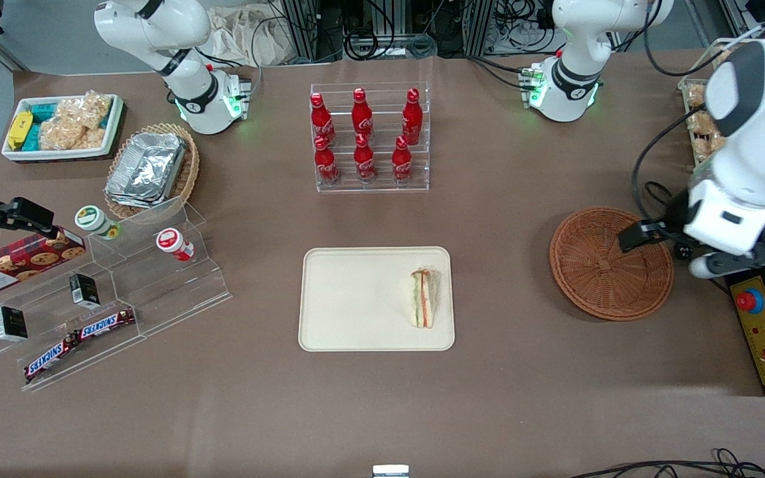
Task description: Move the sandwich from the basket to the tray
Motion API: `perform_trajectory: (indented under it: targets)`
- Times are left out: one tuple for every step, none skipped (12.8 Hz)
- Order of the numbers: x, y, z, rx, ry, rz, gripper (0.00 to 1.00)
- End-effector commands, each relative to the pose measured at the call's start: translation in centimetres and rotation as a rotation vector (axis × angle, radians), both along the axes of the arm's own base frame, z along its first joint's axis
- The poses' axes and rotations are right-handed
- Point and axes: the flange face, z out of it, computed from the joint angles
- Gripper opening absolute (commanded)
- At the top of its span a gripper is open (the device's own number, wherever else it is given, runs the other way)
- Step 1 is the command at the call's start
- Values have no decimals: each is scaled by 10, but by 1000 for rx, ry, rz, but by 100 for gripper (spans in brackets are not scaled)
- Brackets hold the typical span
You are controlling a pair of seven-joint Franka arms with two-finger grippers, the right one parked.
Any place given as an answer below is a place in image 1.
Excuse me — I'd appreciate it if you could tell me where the triangular sandwich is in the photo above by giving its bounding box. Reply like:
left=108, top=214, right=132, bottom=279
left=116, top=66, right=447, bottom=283
left=410, top=268, right=441, bottom=329

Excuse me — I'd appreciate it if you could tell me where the brown wicker basket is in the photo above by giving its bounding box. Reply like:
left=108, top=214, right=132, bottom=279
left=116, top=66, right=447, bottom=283
left=549, top=207, right=675, bottom=322

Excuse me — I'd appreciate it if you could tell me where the light wicker basket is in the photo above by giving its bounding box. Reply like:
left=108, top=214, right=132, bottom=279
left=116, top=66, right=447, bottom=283
left=104, top=122, right=201, bottom=221

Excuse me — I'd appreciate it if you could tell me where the cream rectangular serving tray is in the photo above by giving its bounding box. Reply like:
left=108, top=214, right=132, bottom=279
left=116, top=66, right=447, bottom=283
left=298, top=246, right=456, bottom=352

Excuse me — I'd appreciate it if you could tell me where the green lid sunflower jar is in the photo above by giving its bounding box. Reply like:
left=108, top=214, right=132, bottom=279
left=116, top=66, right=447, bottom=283
left=75, top=205, right=122, bottom=240

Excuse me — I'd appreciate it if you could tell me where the Walkers red tartan cookie box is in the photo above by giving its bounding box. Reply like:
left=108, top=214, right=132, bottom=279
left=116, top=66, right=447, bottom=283
left=0, top=228, right=86, bottom=299

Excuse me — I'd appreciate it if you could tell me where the small black box with barcode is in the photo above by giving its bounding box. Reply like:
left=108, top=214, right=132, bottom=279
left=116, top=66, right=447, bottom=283
left=69, top=274, right=100, bottom=309

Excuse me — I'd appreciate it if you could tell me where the white rectangular snack bin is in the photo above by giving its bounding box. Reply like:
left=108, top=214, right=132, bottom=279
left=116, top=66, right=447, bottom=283
left=1, top=93, right=126, bottom=162

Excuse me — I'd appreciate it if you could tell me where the silver foil container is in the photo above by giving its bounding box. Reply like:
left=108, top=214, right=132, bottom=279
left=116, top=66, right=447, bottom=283
left=112, top=131, right=187, bottom=195
left=105, top=179, right=172, bottom=204

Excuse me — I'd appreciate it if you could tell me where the clear bag of rice crackers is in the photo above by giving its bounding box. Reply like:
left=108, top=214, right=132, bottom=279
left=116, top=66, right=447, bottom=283
left=57, top=92, right=112, bottom=131
left=39, top=116, right=107, bottom=151

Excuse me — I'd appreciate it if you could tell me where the yellow snack package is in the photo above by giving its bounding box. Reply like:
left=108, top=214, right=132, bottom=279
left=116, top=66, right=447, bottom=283
left=7, top=111, right=33, bottom=150

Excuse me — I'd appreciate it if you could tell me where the packaged bread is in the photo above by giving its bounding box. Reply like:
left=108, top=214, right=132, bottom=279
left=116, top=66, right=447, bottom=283
left=687, top=83, right=728, bottom=161

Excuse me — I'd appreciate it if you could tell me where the small black box white side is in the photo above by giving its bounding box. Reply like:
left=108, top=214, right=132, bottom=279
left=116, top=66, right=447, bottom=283
left=0, top=305, right=29, bottom=342

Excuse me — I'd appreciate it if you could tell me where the Snickers chocolate bar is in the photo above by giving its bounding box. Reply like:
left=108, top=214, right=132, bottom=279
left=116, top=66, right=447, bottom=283
left=24, top=335, right=79, bottom=383
left=76, top=308, right=136, bottom=340

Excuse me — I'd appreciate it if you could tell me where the clear acrylic stepped display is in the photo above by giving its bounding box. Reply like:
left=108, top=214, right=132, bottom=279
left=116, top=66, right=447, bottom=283
left=0, top=196, right=232, bottom=392

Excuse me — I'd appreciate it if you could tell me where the red lid strawberry jar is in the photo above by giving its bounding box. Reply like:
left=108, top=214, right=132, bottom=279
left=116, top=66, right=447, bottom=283
left=156, top=228, right=195, bottom=262

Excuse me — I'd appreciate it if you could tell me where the red Coca-Cola bottle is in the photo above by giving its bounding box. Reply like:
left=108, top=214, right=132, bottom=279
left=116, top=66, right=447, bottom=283
left=352, top=87, right=374, bottom=141
left=354, top=133, right=377, bottom=183
left=392, top=135, right=414, bottom=183
left=309, top=92, right=335, bottom=145
left=402, top=88, right=423, bottom=144
left=314, top=135, right=339, bottom=185

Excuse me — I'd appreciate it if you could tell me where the clear acrylic bottle rack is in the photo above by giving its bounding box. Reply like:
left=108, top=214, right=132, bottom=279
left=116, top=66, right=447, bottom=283
left=309, top=81, right=431, bottom=193

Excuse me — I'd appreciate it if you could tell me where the beige cloth bag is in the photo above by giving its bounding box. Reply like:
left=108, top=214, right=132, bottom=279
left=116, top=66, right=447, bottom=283
left=207, top=5, right=297, bottom=67

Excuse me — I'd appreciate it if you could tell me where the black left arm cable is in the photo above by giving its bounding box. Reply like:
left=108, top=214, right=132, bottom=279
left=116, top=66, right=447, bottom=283
left=632, top=13, right=765, bottom=226

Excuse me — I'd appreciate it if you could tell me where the white wire basket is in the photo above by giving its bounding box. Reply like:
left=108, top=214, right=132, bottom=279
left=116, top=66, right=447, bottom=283
left=678, top=37, right=755, bottom=167

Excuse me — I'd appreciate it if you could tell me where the black cable bundle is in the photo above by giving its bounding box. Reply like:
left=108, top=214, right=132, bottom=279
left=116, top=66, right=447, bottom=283
left=568, top=448, right=765, bottom=478

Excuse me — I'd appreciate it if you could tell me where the black cable coil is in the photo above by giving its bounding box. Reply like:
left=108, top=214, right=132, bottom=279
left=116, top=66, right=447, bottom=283
left=343, top=27, right=438, bottom=62

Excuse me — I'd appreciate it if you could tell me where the aluminium frame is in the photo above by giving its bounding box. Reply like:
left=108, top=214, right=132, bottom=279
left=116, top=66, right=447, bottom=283
left=283, top=0, right=496, bottom=62

